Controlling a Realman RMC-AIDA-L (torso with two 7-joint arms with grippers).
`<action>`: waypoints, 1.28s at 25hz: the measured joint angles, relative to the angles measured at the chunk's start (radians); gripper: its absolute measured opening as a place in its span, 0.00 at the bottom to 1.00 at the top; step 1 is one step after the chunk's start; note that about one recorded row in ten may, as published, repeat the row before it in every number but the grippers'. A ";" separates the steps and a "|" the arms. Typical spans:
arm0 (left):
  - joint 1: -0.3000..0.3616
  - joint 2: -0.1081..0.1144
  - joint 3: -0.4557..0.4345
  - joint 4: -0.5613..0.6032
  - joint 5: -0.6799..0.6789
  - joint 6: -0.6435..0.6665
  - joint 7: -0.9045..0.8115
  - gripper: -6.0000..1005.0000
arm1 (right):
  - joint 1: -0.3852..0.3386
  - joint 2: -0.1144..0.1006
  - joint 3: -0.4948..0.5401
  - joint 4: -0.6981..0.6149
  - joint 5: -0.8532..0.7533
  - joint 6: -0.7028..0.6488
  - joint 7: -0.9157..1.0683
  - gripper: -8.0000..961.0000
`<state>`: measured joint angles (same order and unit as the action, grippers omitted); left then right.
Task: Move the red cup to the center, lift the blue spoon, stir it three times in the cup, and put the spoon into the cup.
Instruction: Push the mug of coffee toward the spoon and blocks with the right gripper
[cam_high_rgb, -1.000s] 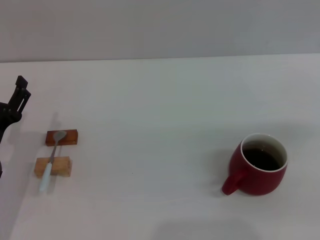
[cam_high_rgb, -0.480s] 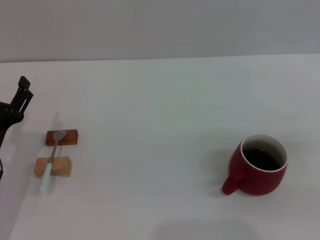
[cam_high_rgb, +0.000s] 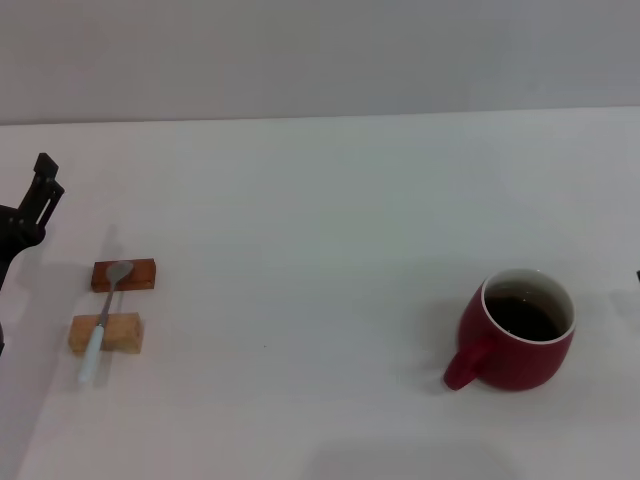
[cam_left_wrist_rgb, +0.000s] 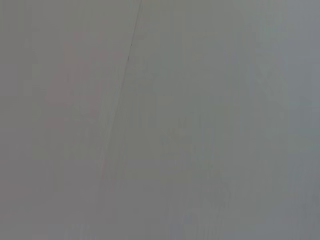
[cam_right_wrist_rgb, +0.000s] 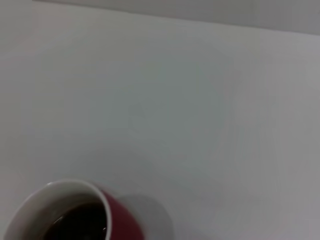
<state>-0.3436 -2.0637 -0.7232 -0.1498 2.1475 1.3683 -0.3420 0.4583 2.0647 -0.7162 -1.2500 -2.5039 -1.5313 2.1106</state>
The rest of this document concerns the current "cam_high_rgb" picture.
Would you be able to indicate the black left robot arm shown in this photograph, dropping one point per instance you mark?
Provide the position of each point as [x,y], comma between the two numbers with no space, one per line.
[1,340]

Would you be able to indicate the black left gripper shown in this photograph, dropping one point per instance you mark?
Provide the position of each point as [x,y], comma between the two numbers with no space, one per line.
[12,230]

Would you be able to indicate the red ceramic cup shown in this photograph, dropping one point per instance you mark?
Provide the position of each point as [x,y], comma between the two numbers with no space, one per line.
[510,360]

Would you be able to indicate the light tan wooden block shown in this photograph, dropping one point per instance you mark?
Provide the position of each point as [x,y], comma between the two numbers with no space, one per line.
[122,332]

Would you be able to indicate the dark brown wooden block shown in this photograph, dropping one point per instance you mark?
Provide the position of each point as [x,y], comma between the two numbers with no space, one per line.
[142,275]

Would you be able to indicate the dark coffee liquid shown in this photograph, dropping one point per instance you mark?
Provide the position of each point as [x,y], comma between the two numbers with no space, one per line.
[522,317]

